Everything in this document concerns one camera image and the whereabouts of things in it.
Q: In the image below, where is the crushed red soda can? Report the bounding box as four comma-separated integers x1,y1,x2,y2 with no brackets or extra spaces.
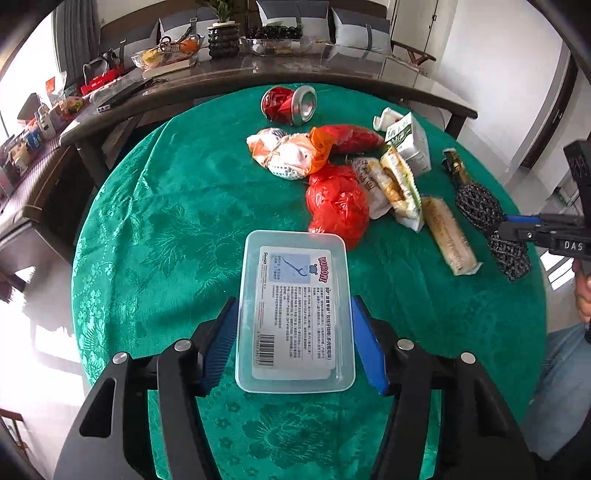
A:
260,85,318,126

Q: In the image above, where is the dark wooden long table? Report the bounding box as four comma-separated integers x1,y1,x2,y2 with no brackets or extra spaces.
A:
59,44,478,186

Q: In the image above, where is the red plastic bag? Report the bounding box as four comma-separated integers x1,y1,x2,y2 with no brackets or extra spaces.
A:
305,163,370,250

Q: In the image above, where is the clear plastic box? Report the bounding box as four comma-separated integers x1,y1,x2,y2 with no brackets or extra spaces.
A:
235,230,356,395

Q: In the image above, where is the green yellow snack bag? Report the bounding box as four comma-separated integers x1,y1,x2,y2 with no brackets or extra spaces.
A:
380,146,424,232

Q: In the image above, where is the grey white cushion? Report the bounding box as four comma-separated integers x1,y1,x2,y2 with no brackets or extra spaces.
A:
159,7,217,47
332,8,393,55
256,1,331,42

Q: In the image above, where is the potted green plant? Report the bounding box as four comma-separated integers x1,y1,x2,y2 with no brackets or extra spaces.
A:
197,0,239,60

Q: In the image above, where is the glass fruit bowl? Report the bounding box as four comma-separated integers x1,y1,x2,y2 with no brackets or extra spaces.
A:
131,34,204,71

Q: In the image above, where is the blue jeans leg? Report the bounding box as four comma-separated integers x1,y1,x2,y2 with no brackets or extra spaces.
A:
522,324,590,460

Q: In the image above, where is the white green milk carton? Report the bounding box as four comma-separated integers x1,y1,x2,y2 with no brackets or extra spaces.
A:
386,113,432,177

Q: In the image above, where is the tray of dark grapes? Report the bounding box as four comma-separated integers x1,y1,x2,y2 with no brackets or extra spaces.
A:
239,25,315,56

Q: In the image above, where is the person's hand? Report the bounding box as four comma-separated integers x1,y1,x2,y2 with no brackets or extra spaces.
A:
572,260,591,324

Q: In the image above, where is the beige cracker packet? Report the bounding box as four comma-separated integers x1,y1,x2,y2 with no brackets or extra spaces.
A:
422,196,482,276

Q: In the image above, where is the grey curtain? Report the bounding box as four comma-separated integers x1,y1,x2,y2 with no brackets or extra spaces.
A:
53,0,100,86

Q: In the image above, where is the black laptop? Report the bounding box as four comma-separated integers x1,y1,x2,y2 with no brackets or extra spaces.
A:
94,79,152,113

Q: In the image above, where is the crumpled white tissue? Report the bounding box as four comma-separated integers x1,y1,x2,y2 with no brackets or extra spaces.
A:
373,107,404,132

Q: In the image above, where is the wooden armchair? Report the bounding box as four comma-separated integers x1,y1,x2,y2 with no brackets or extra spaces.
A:
391,40,437,67

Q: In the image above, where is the orange white plastic bag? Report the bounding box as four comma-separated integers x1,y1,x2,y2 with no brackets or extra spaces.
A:
246,127,336,181

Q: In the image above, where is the red snack wrapper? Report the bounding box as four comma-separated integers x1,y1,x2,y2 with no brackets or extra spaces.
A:
318,124,385,155

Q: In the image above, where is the red box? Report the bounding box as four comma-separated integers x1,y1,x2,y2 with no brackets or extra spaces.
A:
80,65,124,96

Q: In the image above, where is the white bread wrapper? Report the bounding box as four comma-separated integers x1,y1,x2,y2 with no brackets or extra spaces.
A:
348,157,392,220

